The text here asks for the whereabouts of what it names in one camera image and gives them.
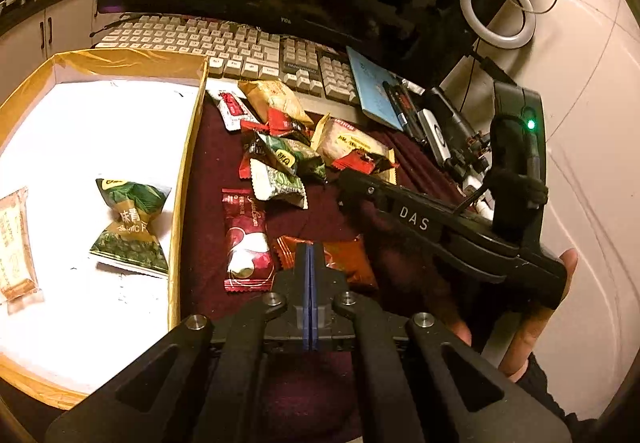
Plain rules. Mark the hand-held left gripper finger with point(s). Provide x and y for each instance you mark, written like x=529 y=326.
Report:
x=316 y=273
x=304 y=273

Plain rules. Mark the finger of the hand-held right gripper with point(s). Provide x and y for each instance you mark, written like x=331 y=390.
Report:
x=357 y=185

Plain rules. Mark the beige wafer packet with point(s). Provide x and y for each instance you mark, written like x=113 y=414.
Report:
x=340 y=140

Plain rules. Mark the yellow cracker packet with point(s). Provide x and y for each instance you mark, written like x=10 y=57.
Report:
x=275 y=98

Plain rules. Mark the cardboard box with white inside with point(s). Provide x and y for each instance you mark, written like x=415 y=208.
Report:
x=100 y=133

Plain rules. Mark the person's right hand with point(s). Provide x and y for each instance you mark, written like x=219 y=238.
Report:
x=525 y=338

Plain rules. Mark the red black snack packet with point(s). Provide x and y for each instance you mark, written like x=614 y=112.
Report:
x=362 y=160

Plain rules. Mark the orange red snack packet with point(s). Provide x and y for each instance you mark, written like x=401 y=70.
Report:
x=345 y=260

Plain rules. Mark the maroon red snack packet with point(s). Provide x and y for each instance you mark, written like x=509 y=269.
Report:
x=247 y=243

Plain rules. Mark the dark green snack packet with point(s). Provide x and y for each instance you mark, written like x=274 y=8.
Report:
x=290 y=155

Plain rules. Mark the green white snack packet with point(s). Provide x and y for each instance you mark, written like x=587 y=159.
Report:
x=277 y=185

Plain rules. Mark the black red pen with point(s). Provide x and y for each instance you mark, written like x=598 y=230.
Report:
x=397 y=103
x=407 y=100

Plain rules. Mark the white power bank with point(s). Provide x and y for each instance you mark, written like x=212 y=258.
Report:
x=432 y=130

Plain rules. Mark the shiny red candy packet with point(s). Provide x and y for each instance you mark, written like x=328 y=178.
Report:
x=282 y=122

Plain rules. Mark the light blue notebook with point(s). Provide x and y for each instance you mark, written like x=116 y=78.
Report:
x=372 y=88

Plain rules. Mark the black handheld device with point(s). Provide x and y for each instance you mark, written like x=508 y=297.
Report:
x=452 y=115

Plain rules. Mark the maroon cloth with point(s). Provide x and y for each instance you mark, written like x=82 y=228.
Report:
x=210 y=173

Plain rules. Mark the white red snack packet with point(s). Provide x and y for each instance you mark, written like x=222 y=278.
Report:
x=232 y=108

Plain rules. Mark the large green snack packet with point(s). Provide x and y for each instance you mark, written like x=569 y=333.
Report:
x=132 y=223

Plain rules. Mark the beige grey keyboard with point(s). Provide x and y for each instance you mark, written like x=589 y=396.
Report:
x=200 y=43

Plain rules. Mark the beige brown-print snack packet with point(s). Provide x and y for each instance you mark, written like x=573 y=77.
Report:
x=15 y=248

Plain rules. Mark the kitchen cabinet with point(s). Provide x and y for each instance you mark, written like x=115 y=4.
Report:
x=30 y=38

